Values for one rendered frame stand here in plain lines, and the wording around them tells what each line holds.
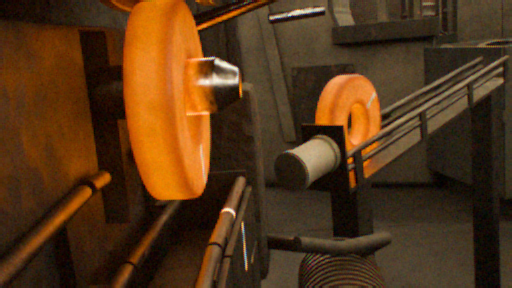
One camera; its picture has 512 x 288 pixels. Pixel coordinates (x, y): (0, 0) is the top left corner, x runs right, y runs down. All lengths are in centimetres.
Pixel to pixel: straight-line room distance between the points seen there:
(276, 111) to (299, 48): 37
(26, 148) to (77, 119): 8
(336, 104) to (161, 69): 51
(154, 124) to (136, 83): 3
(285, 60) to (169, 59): 279
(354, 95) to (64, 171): 59
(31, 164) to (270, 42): 284
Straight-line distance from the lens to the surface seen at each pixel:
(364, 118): 96
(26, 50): 37
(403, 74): 308
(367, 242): 83
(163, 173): 41
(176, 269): 52
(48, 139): 38
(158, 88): 39
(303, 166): 79
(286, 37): 317
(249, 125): 66
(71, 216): 37
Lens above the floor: 85
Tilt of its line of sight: 10 degrees down
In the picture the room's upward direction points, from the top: 5 degrees counter-clockwise
